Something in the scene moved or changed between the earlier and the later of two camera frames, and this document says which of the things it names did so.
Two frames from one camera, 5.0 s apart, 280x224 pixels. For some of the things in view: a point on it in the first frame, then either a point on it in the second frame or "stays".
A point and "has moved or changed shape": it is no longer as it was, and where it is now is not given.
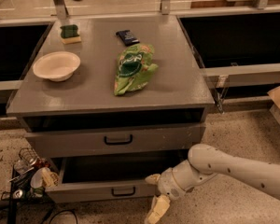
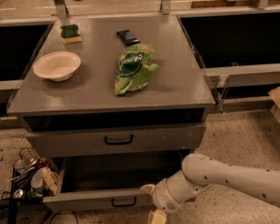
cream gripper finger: x=153 y=178 -> x=148 y=188
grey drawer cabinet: x=103 y=85 stays
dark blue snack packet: x=127 y=37 stays
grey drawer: x=111 y=178 has moved or changed shape
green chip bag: x=135 y=63 stays
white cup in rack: x=37 y=177 stays
